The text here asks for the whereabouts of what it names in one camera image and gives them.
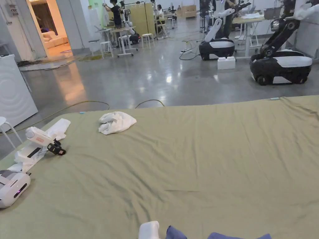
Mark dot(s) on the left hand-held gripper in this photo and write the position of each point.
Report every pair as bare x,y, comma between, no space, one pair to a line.
149,230

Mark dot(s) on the dark blue garment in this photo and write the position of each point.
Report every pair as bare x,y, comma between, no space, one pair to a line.
239,235

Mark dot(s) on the bed with pale green sheet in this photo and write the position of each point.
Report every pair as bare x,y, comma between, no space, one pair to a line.
189,159

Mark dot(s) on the bunched white cloth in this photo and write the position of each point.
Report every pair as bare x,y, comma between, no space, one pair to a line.
116,123

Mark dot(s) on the long white cloth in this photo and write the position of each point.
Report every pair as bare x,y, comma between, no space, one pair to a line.
58,129

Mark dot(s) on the white box with black stripe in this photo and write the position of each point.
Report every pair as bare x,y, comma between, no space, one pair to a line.
31,154

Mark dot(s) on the white headset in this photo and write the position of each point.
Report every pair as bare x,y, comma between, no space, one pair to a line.
12,186

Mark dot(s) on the white power strip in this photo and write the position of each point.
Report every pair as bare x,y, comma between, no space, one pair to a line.
186,51

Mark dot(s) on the white foam block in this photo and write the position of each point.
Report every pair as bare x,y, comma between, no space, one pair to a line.
226,63

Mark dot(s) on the white washing machine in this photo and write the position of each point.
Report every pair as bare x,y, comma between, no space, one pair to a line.
13,94

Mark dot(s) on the white robot with black base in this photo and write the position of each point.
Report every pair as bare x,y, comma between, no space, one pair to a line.
216,46

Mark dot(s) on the cream sofa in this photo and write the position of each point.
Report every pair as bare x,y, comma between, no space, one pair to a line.
53,39

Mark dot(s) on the black armed robot on wheels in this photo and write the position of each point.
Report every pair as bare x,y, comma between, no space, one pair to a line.
281,63

